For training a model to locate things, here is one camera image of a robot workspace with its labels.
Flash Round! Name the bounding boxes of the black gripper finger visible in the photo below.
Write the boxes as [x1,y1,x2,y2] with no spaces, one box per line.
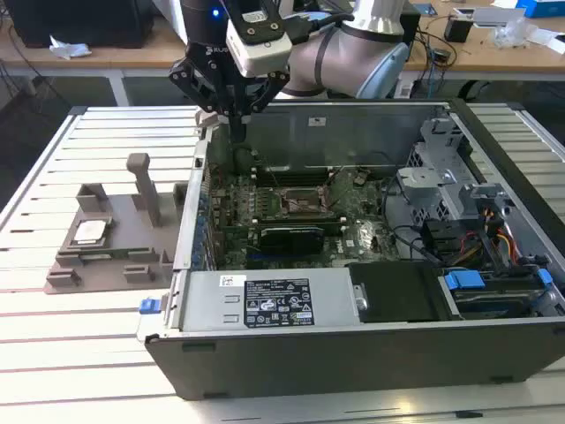
[168,57,239,143]
[237,72,290,143]

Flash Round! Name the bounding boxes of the silver CPU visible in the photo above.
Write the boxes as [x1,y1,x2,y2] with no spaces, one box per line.
[72,219,109,243]

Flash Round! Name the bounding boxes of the CPU socket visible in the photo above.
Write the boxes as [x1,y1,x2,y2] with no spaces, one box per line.
[275,185,331,218]

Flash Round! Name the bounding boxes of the wooden desk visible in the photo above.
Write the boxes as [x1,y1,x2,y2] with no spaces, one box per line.
[0,0,565,107]

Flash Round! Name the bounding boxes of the black monitor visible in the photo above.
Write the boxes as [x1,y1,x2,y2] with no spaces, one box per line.
[8,0,154,49]

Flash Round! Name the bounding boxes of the crumpled white paper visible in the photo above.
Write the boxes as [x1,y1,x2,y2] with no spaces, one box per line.
[48,34,93,61]

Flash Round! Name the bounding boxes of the black graphics card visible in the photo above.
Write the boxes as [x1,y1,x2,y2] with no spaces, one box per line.
[258,224,327,256]

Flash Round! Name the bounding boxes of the black speaker box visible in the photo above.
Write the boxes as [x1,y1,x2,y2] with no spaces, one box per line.
[400,11,423,63]

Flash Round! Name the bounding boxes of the grey parts rack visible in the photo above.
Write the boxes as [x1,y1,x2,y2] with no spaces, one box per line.
[43,152,191,295]

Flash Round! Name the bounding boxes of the green motherboard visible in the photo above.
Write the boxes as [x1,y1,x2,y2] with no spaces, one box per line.
[207,170,401,270]

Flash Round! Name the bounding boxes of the grey metal drive cage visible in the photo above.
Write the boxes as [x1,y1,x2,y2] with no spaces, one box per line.
[395,117,517,231]

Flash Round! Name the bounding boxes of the green RAM stick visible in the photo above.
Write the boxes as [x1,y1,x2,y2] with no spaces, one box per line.
[78,251,130,261]

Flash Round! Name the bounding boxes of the small black box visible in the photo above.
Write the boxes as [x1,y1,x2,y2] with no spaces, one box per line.
[443,15,473,44]

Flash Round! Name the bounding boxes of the grey power supply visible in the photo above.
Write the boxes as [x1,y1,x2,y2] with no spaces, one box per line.
[178,269,363,333]

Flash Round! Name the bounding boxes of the black plastic connector housing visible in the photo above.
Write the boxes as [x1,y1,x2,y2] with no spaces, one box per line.
[422,219,463,260]

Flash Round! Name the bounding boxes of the black plastic shroud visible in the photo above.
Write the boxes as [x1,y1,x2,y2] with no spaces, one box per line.
[346,262,442,324]

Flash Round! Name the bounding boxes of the white flat box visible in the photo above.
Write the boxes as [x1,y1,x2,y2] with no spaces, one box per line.
[474,6,526,27]

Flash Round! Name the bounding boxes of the clear plastic bags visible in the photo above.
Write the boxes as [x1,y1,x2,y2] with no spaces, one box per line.
[483,17,565,52]

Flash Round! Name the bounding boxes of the hard disk in blue carrier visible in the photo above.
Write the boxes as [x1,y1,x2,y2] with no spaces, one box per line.
[441,269,553,320]

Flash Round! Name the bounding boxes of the blue cardboard box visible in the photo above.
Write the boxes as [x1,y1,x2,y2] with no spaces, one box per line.
[516,0,565,19]

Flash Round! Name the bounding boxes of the black grey PC case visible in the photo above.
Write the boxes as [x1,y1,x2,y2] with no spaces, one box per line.
[136,97,565,402]

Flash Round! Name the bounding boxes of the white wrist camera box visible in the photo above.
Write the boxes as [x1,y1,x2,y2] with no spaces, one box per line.
[225,0,293,77]

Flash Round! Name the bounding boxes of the black cable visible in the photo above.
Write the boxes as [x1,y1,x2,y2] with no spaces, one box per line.
[380,174,442,266]

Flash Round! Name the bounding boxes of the yellow red wire bundle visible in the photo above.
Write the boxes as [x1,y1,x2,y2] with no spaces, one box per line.
[483,207,522,266]

